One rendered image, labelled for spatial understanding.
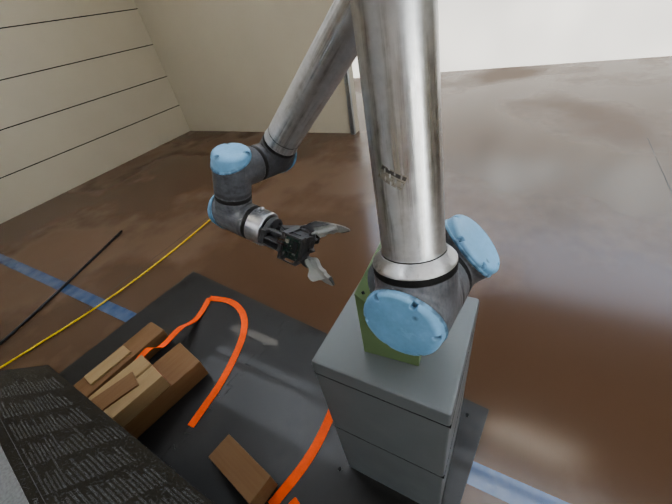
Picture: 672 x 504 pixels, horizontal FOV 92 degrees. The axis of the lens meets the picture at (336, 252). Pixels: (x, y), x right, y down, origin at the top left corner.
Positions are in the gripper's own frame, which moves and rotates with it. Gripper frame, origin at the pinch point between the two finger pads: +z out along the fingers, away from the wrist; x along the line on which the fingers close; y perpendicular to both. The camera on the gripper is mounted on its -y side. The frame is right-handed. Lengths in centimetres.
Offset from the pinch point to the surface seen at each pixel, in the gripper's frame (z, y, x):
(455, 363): 34.7, -11.8, -21.0
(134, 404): -87, -11, -127
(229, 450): -30, -15, -119
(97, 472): -42, 34, -76
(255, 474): -13, -11, -116
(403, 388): 24.9, -1.7, -28.1
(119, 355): -131, -34, -139
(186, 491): -18, 24, -77
